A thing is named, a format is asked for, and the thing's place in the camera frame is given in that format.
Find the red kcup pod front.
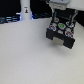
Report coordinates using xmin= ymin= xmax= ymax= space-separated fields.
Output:
xmin=65 ymin=31 xmax=73 ymax=38

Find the green white kcup pod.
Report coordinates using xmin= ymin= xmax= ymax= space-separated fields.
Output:
xmin=58 ymin=23 xmax=66 ymax=30

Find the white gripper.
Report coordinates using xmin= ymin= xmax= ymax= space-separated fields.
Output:
xmin=47 ymin=0 xmax=70 ymax=10

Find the black kcup holder drawer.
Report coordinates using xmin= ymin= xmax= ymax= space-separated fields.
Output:
xmin=46 ymin=9 xmax=78 ymax=49

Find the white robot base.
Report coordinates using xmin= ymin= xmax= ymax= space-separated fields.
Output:
xmin=20 ymin=0 xmax=32 ymax=20

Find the red kcup pod left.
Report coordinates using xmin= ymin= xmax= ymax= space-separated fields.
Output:
xmin=49 ymin=25 xmax=56 ymax=31

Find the blue white kcup pod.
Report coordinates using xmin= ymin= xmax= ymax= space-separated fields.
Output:
xmin=66 ymin=22 xmax=74 ymax=28

